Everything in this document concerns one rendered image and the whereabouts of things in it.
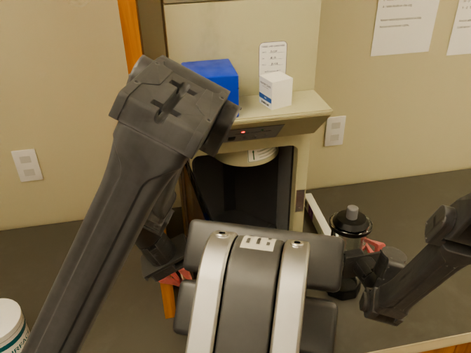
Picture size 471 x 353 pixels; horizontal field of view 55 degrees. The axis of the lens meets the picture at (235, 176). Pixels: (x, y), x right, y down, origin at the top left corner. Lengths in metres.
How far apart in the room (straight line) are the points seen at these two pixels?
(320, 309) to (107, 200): 0.21
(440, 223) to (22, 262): 1.22
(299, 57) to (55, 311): 0.75
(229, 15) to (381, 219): 0.94
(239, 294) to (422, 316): 1.14
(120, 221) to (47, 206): 1.28
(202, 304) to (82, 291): 0.23
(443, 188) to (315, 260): 1.59
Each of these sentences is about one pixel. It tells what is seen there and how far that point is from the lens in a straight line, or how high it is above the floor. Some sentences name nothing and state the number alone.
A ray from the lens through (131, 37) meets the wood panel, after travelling 0.85.
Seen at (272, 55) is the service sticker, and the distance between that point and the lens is 0.99.
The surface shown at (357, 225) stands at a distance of 1.16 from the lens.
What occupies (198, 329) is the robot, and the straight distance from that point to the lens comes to 0.21.
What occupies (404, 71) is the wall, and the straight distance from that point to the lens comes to 1.68.
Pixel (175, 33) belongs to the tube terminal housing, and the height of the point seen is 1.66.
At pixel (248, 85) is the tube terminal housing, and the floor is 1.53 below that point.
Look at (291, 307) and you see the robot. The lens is 0.21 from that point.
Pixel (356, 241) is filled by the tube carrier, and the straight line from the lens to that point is 1.18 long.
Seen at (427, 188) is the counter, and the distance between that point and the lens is 1.82.
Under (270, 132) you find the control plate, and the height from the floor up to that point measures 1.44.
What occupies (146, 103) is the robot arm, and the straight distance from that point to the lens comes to 0.37.
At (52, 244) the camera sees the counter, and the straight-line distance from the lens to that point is 1.57.
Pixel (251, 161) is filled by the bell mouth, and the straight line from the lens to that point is 1.11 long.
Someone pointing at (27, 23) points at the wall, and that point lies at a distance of 1.41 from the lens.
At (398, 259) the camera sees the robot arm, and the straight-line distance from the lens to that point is 1.06.
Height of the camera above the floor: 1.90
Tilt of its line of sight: 33 degrees down
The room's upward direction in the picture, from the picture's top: 1 degrees counter-clockwise
